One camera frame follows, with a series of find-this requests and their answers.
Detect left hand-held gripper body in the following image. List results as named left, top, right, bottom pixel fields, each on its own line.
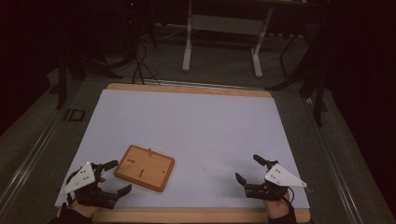
left=60, top=161, right=120, bottom=210

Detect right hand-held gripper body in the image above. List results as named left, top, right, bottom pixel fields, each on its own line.
left=244, top=160, right=308, bottom=203

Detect wooden picture frame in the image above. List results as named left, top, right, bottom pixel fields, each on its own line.
left=113, top=144, right=176, bottom=193

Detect person's right hand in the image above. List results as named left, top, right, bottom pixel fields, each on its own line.
left=262, top=191, right=294, bottom=220

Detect person's left hand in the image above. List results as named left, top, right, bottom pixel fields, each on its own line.
left=68, top=175, right=107, bottom=219

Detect white table mat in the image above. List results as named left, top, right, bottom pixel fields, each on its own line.
left=54, top=89, right=311, bottom=210

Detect black metal stand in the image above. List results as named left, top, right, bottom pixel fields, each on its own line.
left=55, top=43, right=87, bottom=110
left=266, top=29, right=330, bottom=128

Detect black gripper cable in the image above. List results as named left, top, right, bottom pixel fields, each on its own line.
left=286, top=186, right=297, bottom=213

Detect metal floor rail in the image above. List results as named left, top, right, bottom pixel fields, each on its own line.
left=303, top=97, right=366, bottom=224
left=0, top=81, right=85, bottom=213

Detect black rectangular floor bracket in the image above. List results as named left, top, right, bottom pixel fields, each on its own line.
left=63, top=108, right=87, bottom=122

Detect black floor cables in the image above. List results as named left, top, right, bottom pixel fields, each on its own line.
left=132, top=39, right=162, bottom=87

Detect white metal desk frame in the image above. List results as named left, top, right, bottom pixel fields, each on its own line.
left=181, top=0, right=275, bottom=79

